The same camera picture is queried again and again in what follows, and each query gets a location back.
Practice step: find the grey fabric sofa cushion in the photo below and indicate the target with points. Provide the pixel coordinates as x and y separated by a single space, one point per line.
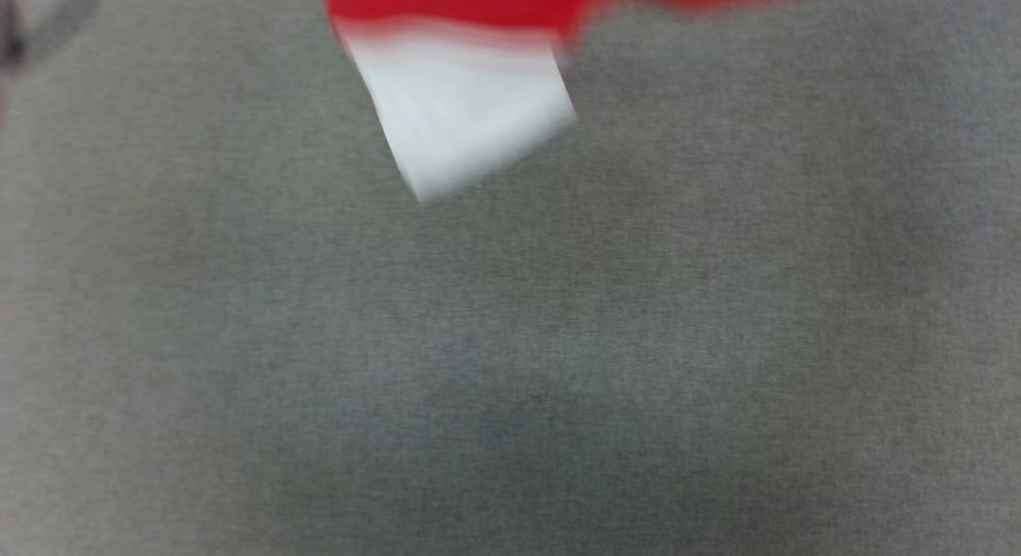
510 341

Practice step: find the red white jersey garment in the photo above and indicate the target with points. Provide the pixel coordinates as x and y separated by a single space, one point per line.
463 101

